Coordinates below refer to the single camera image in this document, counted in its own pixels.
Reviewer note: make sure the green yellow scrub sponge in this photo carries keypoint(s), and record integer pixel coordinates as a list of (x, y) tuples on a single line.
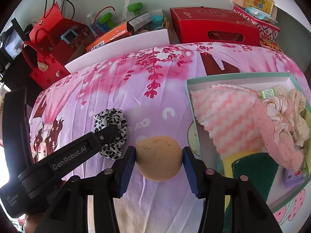
[(259, 167)]

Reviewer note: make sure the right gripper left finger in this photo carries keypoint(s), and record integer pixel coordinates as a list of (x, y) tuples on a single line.
[(68, 211)]

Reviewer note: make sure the beige makeup sponge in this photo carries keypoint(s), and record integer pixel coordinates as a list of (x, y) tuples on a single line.
[(158, 158)]

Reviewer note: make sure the teal rimmed white tray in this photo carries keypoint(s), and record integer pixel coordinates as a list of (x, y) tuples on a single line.
[(283, 202)]

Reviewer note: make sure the white shelf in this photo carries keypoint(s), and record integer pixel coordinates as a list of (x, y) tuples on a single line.
[(291, 8)]

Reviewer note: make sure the black cabinet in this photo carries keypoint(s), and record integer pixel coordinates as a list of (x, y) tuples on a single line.
[(15, 71)]

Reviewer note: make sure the pink white fuzzy cloth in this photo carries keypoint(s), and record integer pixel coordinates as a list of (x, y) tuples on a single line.
[(224, 111)]

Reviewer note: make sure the orange cardboard box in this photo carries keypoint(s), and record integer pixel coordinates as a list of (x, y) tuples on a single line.
[(119, 32)]

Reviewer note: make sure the purple cartoon tissue pack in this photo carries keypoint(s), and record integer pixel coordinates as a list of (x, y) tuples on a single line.
[(292, 178)]

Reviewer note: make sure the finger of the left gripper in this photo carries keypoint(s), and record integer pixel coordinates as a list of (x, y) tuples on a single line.
[(106, 135)]

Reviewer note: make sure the red gift box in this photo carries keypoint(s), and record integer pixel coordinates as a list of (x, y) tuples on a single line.
[(206, 24)]

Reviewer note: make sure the blue water bottle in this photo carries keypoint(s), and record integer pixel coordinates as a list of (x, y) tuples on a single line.
[(91, 24)]

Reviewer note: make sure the wet wipes pack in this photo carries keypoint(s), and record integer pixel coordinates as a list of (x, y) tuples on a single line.
[(259, 14)]

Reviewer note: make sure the green dumbbell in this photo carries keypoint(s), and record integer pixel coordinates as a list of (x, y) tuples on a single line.
[(107, 20), (135, 8)]

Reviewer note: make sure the leopard print scrunchie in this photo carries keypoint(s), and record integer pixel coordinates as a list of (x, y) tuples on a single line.
[(108, 117)]

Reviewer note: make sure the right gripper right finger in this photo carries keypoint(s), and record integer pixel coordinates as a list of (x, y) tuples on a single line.
[(250, 213)]

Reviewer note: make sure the light green cloth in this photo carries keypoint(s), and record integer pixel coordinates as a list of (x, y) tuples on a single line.
[(307, 117)]

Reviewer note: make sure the red paper gift bag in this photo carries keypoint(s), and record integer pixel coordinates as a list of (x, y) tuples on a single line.
[(64, 38)]

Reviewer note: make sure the cream lace scrunchie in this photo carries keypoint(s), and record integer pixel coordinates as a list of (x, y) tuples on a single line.
[(297, 111)]

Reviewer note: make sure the red white patterned box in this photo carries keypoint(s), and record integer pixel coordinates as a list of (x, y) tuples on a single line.
[(266, 30)]

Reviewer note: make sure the teal plastic toy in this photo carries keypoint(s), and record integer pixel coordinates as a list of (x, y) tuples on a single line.
[(157, 21)]

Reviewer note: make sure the person's left hand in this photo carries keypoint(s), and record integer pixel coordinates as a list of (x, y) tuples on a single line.
[(31, 222)]

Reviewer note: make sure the red felt handbag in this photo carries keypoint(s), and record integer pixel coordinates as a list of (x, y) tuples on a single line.
[(47, 69)]

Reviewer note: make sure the pink floral scrunchie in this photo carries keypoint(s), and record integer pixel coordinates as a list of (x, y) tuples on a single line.
[(272, 119)]

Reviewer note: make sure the cartoon print bed sheet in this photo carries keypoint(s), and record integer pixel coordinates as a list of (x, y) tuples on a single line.
[(149, 86)]

